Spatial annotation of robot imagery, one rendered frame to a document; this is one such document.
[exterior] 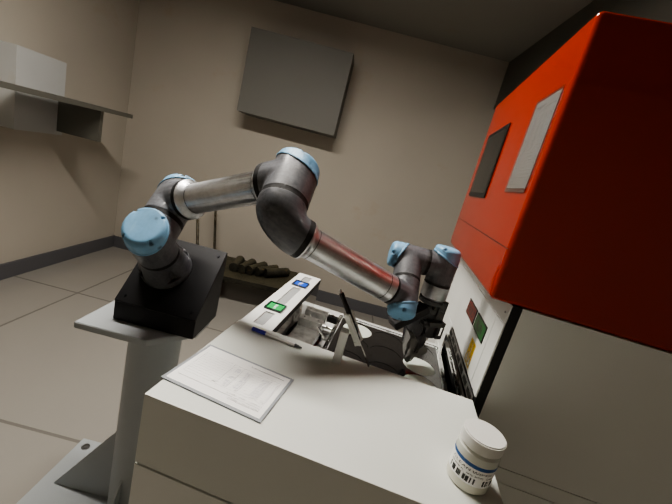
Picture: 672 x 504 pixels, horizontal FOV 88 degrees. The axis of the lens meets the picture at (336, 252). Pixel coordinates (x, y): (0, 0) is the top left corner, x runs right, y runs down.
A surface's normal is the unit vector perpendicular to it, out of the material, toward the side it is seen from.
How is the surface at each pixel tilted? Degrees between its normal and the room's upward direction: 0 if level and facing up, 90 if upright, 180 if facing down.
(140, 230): 52
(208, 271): 45
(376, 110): 90
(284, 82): 90
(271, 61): 90
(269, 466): 90
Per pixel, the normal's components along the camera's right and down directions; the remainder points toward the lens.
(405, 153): -0.06, 0.22
